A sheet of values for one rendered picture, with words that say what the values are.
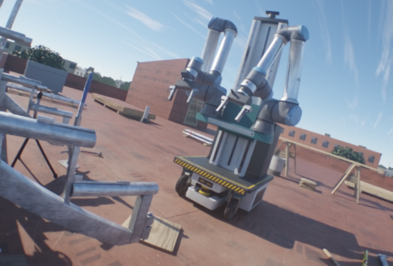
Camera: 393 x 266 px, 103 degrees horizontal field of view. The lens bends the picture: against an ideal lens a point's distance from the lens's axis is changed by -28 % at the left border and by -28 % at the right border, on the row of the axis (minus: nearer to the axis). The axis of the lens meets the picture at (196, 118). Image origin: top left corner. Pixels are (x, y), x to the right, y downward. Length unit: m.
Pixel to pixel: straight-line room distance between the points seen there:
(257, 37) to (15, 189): 2.06
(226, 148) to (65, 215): 1.56
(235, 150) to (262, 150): 0.24
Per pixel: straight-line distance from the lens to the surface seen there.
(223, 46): 1.74
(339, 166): 14.44
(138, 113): 6.45
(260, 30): 2.18
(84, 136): 0.60
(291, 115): 1.51
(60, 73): 6.62
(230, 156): 1.96
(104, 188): 0.70
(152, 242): 1.19
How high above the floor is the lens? 0.72
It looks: 2 degrees down
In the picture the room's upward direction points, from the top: 18 degrees clockwise
